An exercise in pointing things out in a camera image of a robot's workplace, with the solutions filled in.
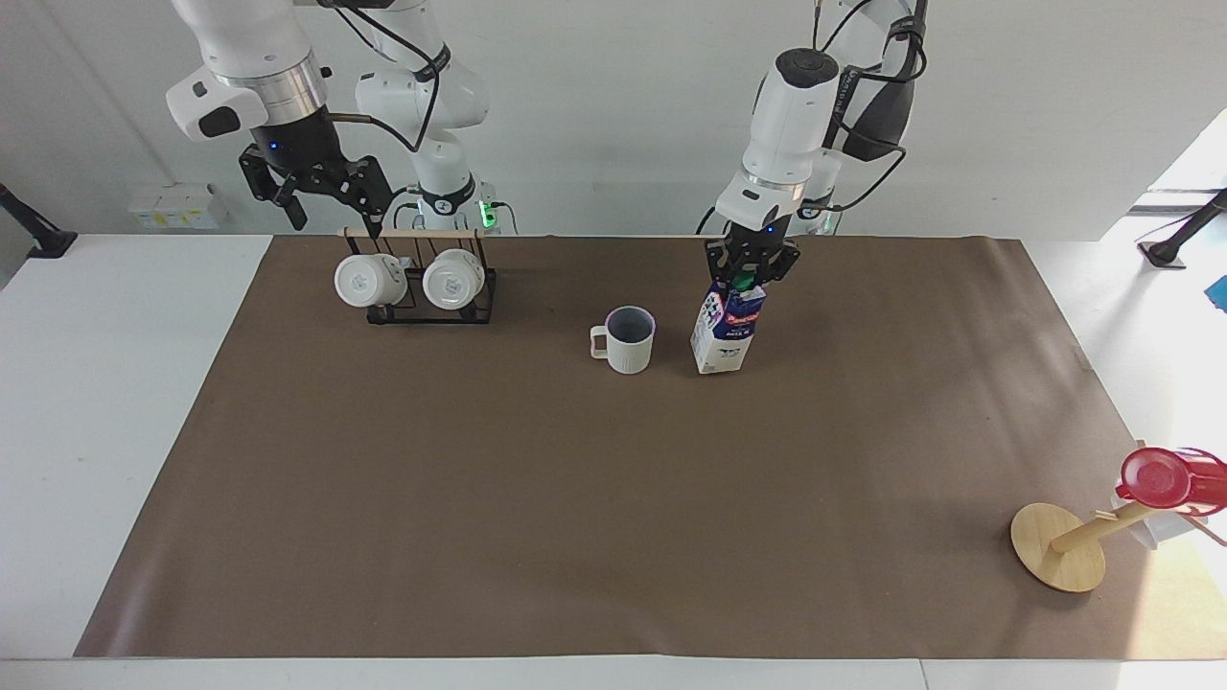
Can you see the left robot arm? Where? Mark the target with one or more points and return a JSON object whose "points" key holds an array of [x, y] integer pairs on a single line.
{"points": [[791, 125]]}

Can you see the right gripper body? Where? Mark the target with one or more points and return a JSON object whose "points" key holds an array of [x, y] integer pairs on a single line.
{"points": [[297, 144]]}

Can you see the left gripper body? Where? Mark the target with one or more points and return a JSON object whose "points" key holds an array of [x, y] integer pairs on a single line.
{"points": [[762, 233]]}

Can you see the white wall socket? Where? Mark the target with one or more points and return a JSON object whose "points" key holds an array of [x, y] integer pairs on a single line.
{"points": [[177, 206]]}

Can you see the wooden mug tree stand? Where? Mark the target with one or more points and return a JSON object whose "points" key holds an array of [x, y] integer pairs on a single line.
{"points": [[1054, 546]]}

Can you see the blue object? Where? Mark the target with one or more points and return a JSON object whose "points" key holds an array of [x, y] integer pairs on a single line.
{"points": [[1219, 292]]}

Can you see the white ribbed mug purple inside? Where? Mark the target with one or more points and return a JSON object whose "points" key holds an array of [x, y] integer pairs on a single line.
{"points": [[628, 350]]}

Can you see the milk carton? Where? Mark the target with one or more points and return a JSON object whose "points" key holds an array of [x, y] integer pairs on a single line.
{"points": [[724, 335]]}

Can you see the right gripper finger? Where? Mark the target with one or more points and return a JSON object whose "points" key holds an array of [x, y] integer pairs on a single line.
{"points": [[278, 187], [369, 187]]}

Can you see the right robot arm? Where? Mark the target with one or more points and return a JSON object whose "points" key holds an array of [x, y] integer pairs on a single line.
{"points": [[251, 38]]}

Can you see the red cup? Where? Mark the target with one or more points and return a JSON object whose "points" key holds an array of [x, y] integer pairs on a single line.
{"points": [[1155, 477]]}

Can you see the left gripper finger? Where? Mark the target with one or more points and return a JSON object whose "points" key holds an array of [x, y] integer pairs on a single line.
{"points": [[721, 261], [784, 261]]}

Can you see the black stand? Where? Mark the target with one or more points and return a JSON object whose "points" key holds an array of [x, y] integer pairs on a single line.
{"points": [[1174, 244], [43, 240]]}

